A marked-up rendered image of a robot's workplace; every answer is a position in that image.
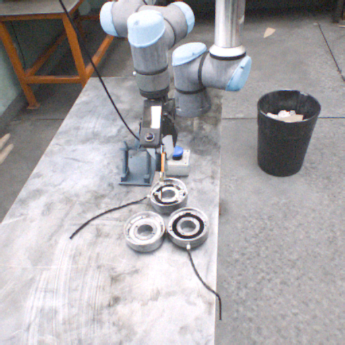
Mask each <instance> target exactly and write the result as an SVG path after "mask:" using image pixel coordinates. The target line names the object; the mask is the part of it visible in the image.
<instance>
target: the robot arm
mask: <svg viewBox="0 0 345 345"><path fill-rule="evenodd" d="M155 2H156V0H119V1H118V2H116V1H113V2H108V3H106V4H105V5H103V6H102V9H101V12H100V23H101V26H102V29H104V31H105V32H106V33H108V34H111V35H115V36H118V37H119V38H122V37H124V38H128V39H129V42H130V45H131V54H132V58H133V66H134V70H135V71H134V72H133V75H136V77H137V85H138V87H139V93H140V95H141V96H143V97H145V98H148V99H145V100H144V102H143V109H142V116H141V118H140V120H142V121H141V122H139V137H140V139H139V142H140V144H141V145H142V147H143V148H147V150H148V151H149V153H150V154H151V155H152V157H153V158H154V159H155V155H156V154H157V152H156V148H159V147H160V146H161V140H162V142H163V144H164V145H165V147H166V148H165V152H166V159H167V160H170V159H171V158H172V157H173V154H174V151H175V146H176V142H177V138H178V129H177V128H176V127H175V123H173V120H172V115H174V120H175V119H176V116H177V115H178V116H180V117H189V118H191V117H200V116H202V115H204V114H206V113H208V112H209V111H210V110H211V108H212V99H211V96H210V93H209V92H208V88H207V87H209V88H216V89H220V90H224V91H225V92H238V91H239V90H241V89H242V88H243V86H244V85H245V82H246V81H247V77H248V75H249V73H250V70H251V63H252V61H251V58H250V56H246V48H245V47H244V45H243V44H242V39H243V20H244V11H245V2H246V0H216V29H215V37H214V44H213V45H212V47H211V48H210V51H207V48H206V45H205V44H203V43H200V42H192V43H188V44H184V45H183V46H180V47H179V48H177V49H176V50H175V51H174V52H173V54H172V61H173V62H172V65H173V71H174V79H175V93H174V96H173V98H169V97H168V92H169V90H170V88H169V84H170V77H169V70H168V59H167V51H168V50H169V49H171V48H173V47H174V46H175V45H176V43H178V42H179V41H180V40H182V39H184V38H186V36H187V34H188V33H189V32H190V31H191V30H192V29H193V27H194V22H195V19H194V15H193V12H192V10H191V9H190V8H189V6H188V5H187V4H185V3H183V2H175V3H171V4H169V5H167V7H155V5H154V3H155ZM170 100H171V101H172V102H169V101H170ZM162 134H163V138H162Z"/></svg>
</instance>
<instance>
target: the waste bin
mask: <svg viewBox="0 0 345 345"><path fill-rule="evenodd" d="M280 111H286V112H290V111H295V113H296V115H302V116H303V118H302V121H281V120H277V119H273V118H271V117H269V116H267V114H268V113H271V114H272V115H277V116H278V113H279V112H280ZM320 111H321V105H320V103H319V102H318V101H317V99H316V98H314V97H313V95H310V94H309V93H306V92H304V91H300V90H290V89H281V90H273V91H270V92H268V93H267V94H264V95H263V96H261V97H260V98H259V100H258V101H257V125H258V132H257V163H258V165H259V167H260V169H261V170H263V171H264V172H267V173H269V174H271V175H273V176H277V177H288V176H291V175H293V174H294V173H297V172H298V171H300V169H301V168H302V165H303V160H304V158H305V156H306V153H307V149H308V147H309V142H310V139H311V136H312V132H313V131H314V128H315V126H316V123H317V119H318V116H319V114H320Z"/></svg>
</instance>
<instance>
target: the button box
mask: <svg viewBox="0 0 345 345"><path fill-rule="evenodd" d="M190 164H191V157H190V150H184V154H182V155H181V156H179V157H176V156H172V158H171V159H170V160H168V170H167V171H166V172H165V173H166V176H182V177H188V176H189V169H190Z"/></svg>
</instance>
